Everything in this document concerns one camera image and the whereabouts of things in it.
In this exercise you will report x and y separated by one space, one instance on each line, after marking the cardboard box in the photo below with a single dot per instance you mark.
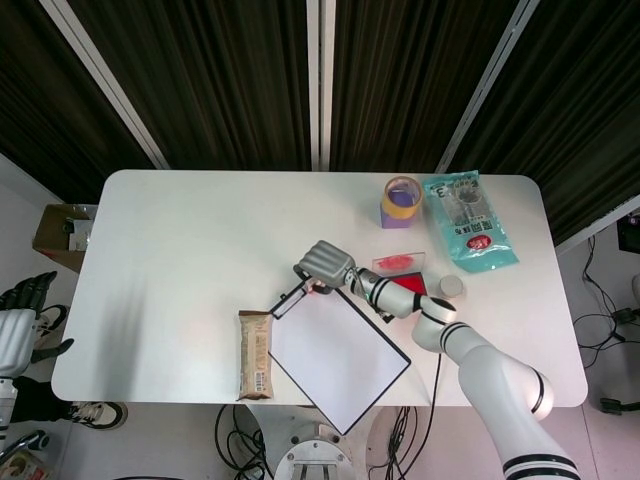
50 235

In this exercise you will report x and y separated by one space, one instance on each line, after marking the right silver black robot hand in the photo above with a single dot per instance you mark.
325 265

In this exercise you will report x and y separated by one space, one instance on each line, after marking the white black sneaker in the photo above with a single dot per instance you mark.
100 415
52 320

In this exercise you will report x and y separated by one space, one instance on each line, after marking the dark curtain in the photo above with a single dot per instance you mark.
225 75

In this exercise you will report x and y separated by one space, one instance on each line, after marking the teal cloth package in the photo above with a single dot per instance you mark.
470 225

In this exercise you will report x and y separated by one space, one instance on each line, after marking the red white stamp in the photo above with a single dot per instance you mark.
316 290

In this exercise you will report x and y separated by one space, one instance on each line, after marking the black power plug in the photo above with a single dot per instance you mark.
614 406

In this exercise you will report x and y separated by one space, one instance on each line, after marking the black trouser leg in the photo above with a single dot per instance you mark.
40 400

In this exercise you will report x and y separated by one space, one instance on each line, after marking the red ink pad clear lid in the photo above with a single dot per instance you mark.
400 262

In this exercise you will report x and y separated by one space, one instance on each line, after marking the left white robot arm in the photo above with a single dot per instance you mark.
6 400

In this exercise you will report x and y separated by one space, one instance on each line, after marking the black clipboard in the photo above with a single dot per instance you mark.
278 309

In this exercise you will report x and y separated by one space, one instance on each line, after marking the white frame rail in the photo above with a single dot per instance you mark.
595 225

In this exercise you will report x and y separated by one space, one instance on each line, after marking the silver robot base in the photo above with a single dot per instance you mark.
312 455

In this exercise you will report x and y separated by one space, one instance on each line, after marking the small white jar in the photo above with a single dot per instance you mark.
451 286

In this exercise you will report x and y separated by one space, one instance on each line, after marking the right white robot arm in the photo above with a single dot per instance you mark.
490 365

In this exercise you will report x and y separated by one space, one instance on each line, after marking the brown snack package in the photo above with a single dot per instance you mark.
255 355

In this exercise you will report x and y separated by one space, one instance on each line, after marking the chrome bar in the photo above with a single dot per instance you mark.
25 442

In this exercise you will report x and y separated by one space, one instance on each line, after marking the colourful box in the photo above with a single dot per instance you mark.
22 465

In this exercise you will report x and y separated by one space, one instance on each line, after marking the yellow tape roll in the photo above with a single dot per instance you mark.
395 210

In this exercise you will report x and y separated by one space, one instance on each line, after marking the white frame post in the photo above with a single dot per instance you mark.
490 85
105 85
320 85

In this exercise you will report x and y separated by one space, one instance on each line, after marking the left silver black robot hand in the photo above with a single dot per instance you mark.
15 335

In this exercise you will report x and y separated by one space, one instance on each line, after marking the white paper sheet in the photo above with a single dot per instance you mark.
335 360

